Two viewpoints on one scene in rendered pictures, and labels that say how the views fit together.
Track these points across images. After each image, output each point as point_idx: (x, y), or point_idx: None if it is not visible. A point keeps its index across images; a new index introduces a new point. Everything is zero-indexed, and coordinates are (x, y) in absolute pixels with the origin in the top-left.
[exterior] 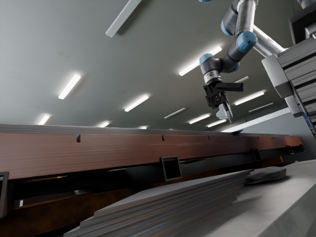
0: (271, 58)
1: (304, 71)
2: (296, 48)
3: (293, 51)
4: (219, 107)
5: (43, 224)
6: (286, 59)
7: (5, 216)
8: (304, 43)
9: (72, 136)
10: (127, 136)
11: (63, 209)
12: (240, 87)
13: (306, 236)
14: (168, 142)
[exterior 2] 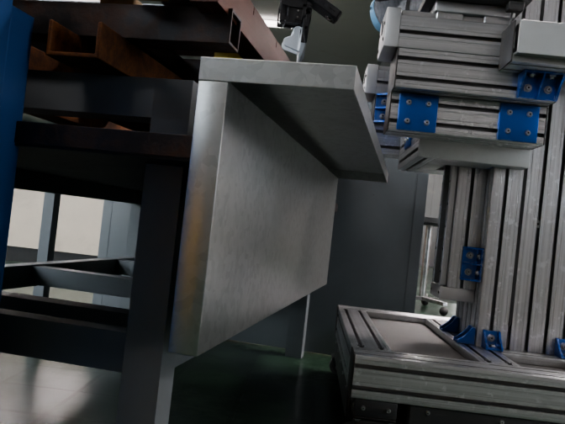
0: (397, 11)
1: (413, 45)
2: (419, 17)
3: (416, 18)
4: (293, 31)
5: (149, 76)
6: (407, 23)
7: (136, 50)
8: (428, 15)
9: (252, 7)
10: (266, 26)
11: (158, 72)
12: (336, 18)
13: (314, 231)
14: (277, 51)
